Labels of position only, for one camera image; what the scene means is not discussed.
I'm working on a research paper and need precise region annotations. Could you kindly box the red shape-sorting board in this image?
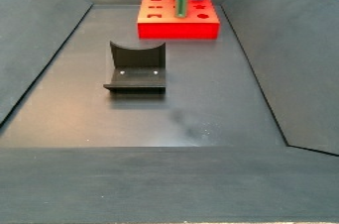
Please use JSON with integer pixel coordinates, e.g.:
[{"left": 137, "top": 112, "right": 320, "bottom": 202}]
[{"left": 136, "top": 0, "right": 220, "bottom": 39}]

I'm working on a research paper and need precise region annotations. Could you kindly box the black curved cradle stand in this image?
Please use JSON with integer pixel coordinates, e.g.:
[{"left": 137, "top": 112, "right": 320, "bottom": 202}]
[{"left": 103, "top": 43, "right": 167, "bottom": 92}]

